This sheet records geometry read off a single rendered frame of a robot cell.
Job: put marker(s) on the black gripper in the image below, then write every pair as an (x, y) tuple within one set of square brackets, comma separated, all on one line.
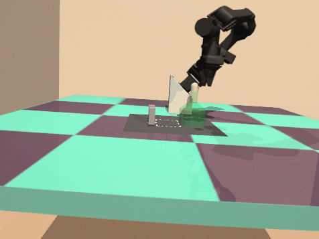
[(209, 62)]

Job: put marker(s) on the green glass bottle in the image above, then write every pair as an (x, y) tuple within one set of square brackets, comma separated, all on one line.
[(192, 114)]

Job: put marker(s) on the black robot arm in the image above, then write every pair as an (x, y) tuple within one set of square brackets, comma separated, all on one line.
[(242, 24)]

